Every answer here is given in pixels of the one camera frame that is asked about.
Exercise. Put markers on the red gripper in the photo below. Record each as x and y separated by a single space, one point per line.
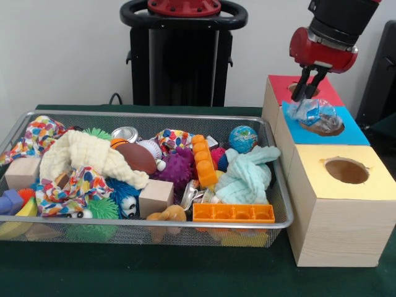
325 55

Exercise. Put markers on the clear plastic bottle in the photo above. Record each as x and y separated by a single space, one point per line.
315 116

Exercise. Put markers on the blue globe ball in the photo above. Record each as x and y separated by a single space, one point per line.
242 139

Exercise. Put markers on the shallow metal mesh bin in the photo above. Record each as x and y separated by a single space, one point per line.
185 122

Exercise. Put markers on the wooden box with three holes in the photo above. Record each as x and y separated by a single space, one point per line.
340 222

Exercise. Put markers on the black chair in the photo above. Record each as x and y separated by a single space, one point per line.
380 77

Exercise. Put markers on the mint green cloth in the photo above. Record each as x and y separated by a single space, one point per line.
244 176

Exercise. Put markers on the long orange toy brick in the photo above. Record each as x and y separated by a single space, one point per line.
204 164

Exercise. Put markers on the wide orange toy brick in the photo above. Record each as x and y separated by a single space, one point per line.
232 213

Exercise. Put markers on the purple spiky ball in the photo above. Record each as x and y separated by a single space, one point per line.
178 168

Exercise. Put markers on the brown toy football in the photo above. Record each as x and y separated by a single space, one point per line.
137 159

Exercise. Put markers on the green spiky ball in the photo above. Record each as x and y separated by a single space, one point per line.
96 134

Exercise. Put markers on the cream muslin cloth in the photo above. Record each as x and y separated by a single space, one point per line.
83 151

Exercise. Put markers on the colourful spotted cloth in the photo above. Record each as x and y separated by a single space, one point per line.
37 133
86 185

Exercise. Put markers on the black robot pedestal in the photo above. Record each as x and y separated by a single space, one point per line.
182 68

